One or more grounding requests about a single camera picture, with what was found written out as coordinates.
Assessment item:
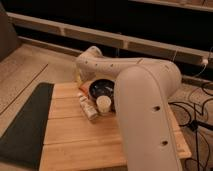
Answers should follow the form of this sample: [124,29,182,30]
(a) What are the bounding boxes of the orange red pepper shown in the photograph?
[79,81,92,96]

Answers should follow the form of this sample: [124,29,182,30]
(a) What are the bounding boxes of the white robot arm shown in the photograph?
[76,46,182,171]

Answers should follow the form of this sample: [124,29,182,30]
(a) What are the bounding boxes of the dark ceramic bowl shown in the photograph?
[89,79,114,99]

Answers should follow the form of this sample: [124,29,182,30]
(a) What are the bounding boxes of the white paper cup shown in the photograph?
[96,96,111,114]

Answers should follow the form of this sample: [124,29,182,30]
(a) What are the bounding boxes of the yellow round object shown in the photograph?
[76,68,82,87]

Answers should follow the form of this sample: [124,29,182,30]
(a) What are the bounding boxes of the white plastic bottle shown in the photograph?
[79,95,98,120]

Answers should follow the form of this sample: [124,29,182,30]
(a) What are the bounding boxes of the white power plug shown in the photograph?
[201,59,209,66]

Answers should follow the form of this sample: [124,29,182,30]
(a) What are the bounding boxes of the dark floor mat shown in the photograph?
[0,83,54,169]

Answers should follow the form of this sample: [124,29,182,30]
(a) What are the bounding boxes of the white wall shelf rail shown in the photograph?
[7,12,213,63]

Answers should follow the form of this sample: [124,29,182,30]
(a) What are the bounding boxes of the black cables on floor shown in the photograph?
[168,81,213,171]

